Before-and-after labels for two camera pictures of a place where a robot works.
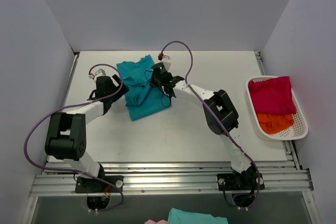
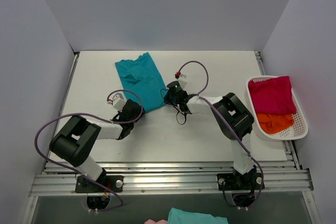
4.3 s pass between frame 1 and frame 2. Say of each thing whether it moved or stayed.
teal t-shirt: moved
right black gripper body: moved
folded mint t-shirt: stayed
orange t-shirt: stayed
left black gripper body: moved
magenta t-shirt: stayed
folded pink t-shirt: stayed
